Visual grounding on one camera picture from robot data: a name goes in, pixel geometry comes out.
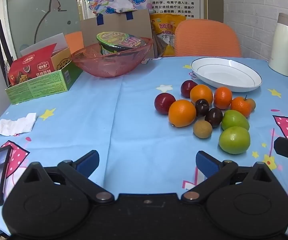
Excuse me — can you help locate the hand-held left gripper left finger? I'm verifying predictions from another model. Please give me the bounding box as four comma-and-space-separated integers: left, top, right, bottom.
22, 150, 114, 204

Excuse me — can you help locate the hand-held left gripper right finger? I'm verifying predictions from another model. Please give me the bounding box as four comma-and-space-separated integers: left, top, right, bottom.
180, 151, 282, 204

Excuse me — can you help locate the green apple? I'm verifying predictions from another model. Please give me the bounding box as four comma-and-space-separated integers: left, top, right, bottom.
221, 109, 250, 131
218, 126, 251, 155

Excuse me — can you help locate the dark purple plum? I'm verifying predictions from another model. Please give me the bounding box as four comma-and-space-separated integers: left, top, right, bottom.
195, 99, 210, 117
205, 107, 223, 128

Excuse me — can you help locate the large orange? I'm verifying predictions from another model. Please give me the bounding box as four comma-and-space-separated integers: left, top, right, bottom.
190, 84, 214, 105
168, 99, 197, 128

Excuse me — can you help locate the orange mandarin with stem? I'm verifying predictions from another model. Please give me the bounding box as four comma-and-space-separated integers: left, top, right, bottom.
230, 95, 252, 118

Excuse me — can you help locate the small orange mandarin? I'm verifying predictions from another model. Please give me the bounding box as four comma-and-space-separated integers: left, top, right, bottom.
213, 87, 233, 110

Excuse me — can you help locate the red plum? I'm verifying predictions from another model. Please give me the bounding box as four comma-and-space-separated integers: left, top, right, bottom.
180, 80, 198, 98
154, 93, 176, 115

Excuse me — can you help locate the white plate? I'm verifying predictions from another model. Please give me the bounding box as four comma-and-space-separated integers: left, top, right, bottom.
191, 57, 262, 93

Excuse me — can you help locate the blue printed tablecloth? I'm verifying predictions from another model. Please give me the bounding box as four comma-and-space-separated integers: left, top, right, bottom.
0, 56, 288, 237

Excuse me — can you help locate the white tissue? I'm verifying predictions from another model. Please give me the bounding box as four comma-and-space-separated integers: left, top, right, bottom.
0, 113, 37, 136

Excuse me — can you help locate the green cardboard box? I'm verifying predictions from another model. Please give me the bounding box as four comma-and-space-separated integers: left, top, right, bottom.
5, 61, 84, 105

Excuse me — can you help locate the pink plastic bowl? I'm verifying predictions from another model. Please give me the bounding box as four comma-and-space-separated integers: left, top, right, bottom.
70, 37, 154, 78

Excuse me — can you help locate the white thermos jug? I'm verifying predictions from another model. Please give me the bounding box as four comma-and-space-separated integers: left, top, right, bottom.
268, 12, 288, 77

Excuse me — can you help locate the yellow carton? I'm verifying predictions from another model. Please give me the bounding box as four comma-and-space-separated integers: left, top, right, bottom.
51, 47, 72, 72

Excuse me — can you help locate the red snack packet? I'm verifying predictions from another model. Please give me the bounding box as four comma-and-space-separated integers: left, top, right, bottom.
8, 43, 57, 87

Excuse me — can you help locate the orange chair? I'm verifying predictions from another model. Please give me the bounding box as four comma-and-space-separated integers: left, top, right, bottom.
174, 19, 242, 57
65, 31, 84, 55

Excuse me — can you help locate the instant noodle cup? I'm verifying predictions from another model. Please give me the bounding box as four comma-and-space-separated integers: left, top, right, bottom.
96, 31, 147, 56

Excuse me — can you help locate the white paper sheet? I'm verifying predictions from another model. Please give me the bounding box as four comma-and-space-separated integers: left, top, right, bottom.
20, 33, 68, 57

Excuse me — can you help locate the brown paper bag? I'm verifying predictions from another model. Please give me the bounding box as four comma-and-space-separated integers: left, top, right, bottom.
80, 9, 154, 58

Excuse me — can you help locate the yellow snack bag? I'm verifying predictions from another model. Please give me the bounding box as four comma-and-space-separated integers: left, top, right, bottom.
149, 14, 188, 57

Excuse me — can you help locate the wall poster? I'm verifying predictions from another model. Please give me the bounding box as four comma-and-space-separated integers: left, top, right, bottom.
77, 0, 208, 22

